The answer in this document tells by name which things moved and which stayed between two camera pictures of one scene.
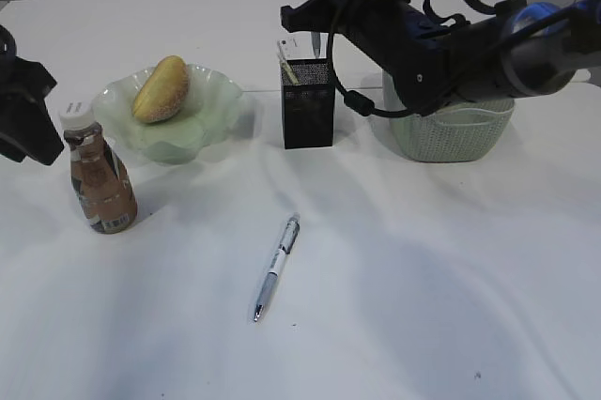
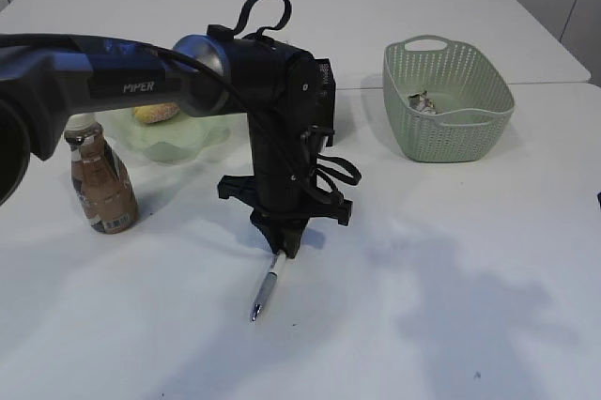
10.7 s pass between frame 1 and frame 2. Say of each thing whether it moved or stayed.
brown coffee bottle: stayed
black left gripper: moved
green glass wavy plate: stayed
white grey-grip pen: stayed
